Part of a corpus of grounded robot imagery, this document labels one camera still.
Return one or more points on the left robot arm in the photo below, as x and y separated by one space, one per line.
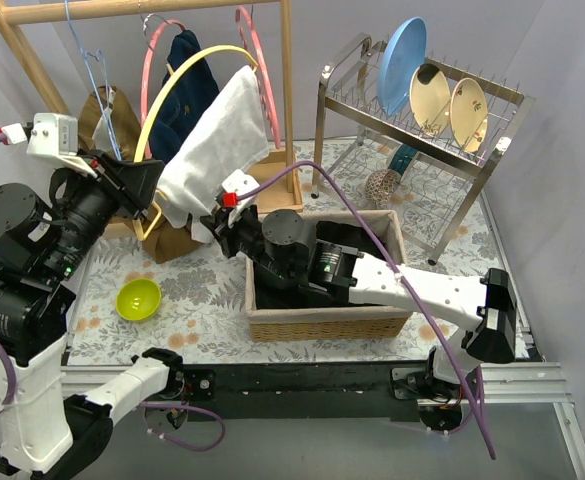
42 244

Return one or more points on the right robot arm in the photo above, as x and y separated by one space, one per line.
483 308

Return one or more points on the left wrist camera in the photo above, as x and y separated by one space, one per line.
53 139

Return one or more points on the white cloth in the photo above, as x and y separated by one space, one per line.
230 135

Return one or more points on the lime green bowl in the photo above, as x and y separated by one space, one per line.
138 300

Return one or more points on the wicker basket with liner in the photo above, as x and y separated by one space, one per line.
355 322

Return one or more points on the blue denim garment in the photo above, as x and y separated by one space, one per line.
183 107

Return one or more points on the floral table mat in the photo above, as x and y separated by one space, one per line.
202 316

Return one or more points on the patterned bowl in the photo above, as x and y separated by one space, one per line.
380 186

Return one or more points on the cream plate with flowers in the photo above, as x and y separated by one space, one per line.
468 115

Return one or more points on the cream plate with dark spot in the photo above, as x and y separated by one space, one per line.
429 99

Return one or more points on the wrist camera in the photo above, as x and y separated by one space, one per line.
53 139
235 196

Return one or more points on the black skirt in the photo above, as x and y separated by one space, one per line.
309 265

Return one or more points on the metal dish rack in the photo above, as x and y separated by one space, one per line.
412 145

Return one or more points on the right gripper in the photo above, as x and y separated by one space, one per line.
223 232

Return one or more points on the pink hanger of skirt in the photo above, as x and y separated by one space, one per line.
252 44

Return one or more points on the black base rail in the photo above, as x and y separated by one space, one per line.
340 390

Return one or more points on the brown garment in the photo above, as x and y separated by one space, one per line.
165 242

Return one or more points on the blue plate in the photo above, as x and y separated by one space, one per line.
403 55

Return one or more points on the pink hanger with denim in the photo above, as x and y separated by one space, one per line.
146 72

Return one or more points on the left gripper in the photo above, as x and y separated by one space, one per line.
117 180

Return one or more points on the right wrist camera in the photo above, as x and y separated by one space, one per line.
235 196

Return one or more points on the blue wire hanger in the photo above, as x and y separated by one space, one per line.
97 85

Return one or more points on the wooden clothes rack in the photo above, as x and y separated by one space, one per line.
13 18

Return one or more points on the teal cup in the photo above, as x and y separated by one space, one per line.
401 159

